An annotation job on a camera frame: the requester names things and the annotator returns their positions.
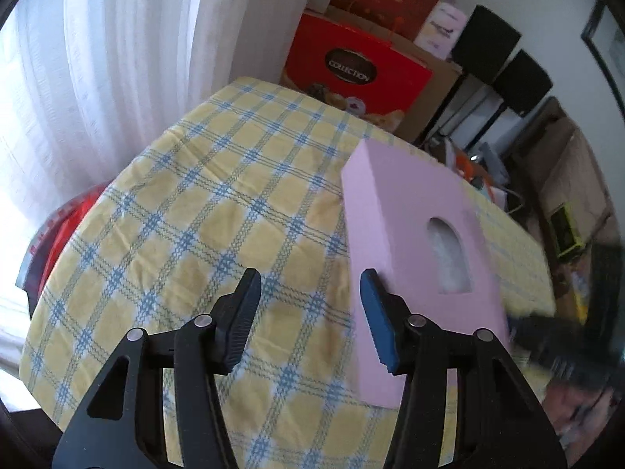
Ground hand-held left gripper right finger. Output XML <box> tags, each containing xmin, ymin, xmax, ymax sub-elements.
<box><xmin>359</xmin><ymin>269</ymin><xmax>570</xmax><ymax>469</ymax></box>

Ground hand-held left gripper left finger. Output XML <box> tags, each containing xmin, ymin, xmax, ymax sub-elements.
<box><xmin>51</xmin><ymin>268</ymin><xmax>263</xmax><ymax>469</ymax></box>

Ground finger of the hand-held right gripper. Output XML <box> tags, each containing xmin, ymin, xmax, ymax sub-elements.
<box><xmin>510</xmin><ymin>315</ymin><xmax>587</xmax><ymax>367</ymax></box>

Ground pink tissue box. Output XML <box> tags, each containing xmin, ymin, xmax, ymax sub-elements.
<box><xmin>341</xmin><ymin>139</ymin><xmax>511</xmax><ymax>408</ymax></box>

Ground yellow plaid tablecloth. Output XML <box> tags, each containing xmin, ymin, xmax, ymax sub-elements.
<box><xmin>20</xmin><ymin>75</ymin><xmax>557</xmax><ymax>469</ymax></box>

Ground brown sofa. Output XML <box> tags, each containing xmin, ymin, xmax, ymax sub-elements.
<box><xmin>508</xmin><ymin>98</ymin><xmax>616</xmax><ymax>313</ymax></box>

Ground cluttered cardboard box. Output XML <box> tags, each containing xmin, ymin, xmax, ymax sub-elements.
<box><xmin>425</xmin><ymin>134</ymin><xmax>523</xmax><ymax>211</ymax></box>

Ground black speaker stand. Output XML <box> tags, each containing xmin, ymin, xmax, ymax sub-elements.
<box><xmin>439</xmin><ymin>75</ymin><xmax>477</xmax><ymax>138</ymax></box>
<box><xmin>466</xmin><ymin>102</ymin><xmax>506</xmax><ymax>152</ymax></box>

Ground brown cardboard box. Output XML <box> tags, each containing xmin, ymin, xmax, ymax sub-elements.
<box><xmin>305</xmin><ymin>5</ymin><xmax>464</xmax><ymax>145</ymax></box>

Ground black speaker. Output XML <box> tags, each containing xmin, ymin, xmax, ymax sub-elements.
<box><xmin>493</xmin><ymin>49</ymin><xmax>554</xmax><ymax>117</ymax></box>
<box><xmin>450</xmin><ymin>5</ymin><xmax>522</xmax><ymax>84</ymax></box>

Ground red cookie gift box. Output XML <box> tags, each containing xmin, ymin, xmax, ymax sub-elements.
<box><xmin>280</xmin><ymin>12</ymin><xmax>434</xmax><ymax>130</ymax></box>

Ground white curtain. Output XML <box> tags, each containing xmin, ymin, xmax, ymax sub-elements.
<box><xmin>0</xmin><ymin>0</ymin><xmax>352</xmax><ymax>372</ymax></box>

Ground pink white small box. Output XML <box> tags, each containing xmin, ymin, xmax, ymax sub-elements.
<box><xmin>415</xmin><ymin>1</ymin><xmax>467</xmax><ymax>57</ymax></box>

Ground framed wall painting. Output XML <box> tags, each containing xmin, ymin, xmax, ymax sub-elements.
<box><xmin>581</xmin><ymin>0</ymin><xmax>625</xmax><ymax>123</ymax></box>

